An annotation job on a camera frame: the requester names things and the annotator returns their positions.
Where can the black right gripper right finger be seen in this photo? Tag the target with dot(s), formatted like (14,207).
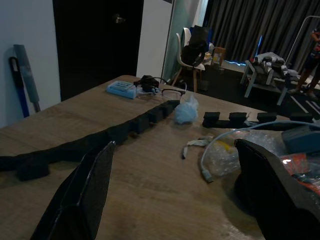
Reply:
(270,200)

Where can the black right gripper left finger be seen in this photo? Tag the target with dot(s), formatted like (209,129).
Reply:
(82,200)

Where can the red printed packet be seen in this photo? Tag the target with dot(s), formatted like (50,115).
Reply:
(300,165)

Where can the long black notched foam strip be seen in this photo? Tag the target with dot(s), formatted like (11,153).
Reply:
(75,147)

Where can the clear bubble wrap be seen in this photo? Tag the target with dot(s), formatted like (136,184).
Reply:
(225,160)

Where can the grey-blue device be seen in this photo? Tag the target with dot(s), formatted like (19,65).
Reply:
(300,140)

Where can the short black notched foam strip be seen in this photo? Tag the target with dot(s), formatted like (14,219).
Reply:
(225,122)

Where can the grey paper strip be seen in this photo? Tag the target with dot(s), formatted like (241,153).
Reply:
(197,143)

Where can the light blue flat box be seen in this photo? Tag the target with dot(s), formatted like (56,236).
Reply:
(122,90)

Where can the crumpled light blue bag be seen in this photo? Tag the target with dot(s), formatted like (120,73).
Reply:
(186,112)

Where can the white low bench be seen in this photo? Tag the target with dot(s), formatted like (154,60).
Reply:
(252,80)

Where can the black power adapter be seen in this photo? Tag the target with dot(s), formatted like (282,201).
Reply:
(148,81)

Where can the heap of clothes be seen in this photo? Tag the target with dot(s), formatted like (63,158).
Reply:
(272,63)

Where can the grey flat mop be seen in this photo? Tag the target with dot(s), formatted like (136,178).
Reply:
(26,72)

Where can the black rimmed eyeglasses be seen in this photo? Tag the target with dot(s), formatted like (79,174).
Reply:
(172,92)

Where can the standing person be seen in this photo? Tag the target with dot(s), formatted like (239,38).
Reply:
(312,62)

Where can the black door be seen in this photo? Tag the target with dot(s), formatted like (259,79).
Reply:
(95,50)

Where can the brown cardboard carton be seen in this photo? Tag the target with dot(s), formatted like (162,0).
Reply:
(218,56)

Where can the white plastic chair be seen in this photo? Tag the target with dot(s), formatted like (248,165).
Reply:
(186,70)

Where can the black backpack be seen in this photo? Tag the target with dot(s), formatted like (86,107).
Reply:
(193,51)

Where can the dark grey curtain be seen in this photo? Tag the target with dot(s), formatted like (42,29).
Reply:
(250,25)

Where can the white clothes rack frame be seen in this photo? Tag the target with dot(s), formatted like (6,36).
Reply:
(296,37)

